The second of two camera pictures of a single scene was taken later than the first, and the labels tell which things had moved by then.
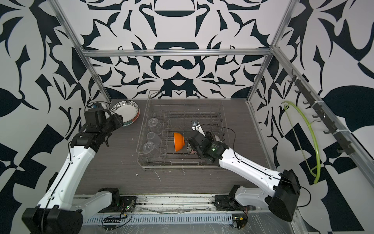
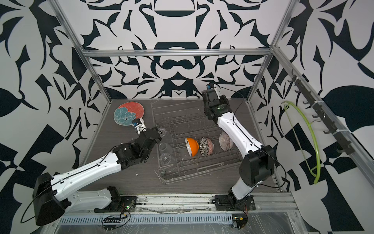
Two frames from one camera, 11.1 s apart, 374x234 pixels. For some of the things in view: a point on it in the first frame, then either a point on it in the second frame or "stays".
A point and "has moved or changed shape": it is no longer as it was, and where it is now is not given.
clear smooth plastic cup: (155, 126) → (163, 131)
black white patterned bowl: (189, 148) has moved or changed shape
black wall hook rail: (322, 113) stays
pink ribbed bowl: (217, 139) → (225, 142)
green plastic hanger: (318, 168) stays
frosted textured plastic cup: (152, 137) has moved or changed shape
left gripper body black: (115, 124) → (159, 137)
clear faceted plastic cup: (150, 147) → (166, 160)
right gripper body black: (209, 137) → (225, 103)
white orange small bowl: (179, 141) has moved or changed shape
